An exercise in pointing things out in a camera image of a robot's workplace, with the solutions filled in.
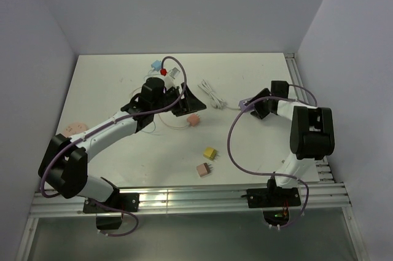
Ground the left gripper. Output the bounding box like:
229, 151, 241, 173
152, 82, 206, 117

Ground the purple power strip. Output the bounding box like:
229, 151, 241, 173
238, 98, 254, 112

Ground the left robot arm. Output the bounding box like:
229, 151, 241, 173
38, 77, 206, 211

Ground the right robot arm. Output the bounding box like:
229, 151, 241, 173
239, 80, 335, 206

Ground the blue charger plug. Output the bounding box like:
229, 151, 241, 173
151, 60, 162, 72

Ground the yellow charger plug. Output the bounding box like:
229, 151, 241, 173
203, 147, 220, 161

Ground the dusty pink charger plug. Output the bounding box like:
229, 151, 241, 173
196, 163, 213, 177

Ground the pink round power socket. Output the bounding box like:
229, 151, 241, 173
61, 122, 88, 137

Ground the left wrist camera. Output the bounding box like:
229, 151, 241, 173
160, 68, 180, 90

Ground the white power strip cord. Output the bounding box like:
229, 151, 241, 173
198, 79, 242, 111

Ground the aluminium right rail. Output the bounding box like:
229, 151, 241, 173
284, 53, 335, 177

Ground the aluminium rail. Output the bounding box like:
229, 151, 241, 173
28, 183, 351, 219
284, 53, 335, 177

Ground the aluminium front rail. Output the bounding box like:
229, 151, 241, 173
28, 183, 351, 219

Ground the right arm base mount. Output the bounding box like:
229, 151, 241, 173
241, 179, 301, 227

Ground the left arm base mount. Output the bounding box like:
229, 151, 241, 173
82, 193, 139, 237

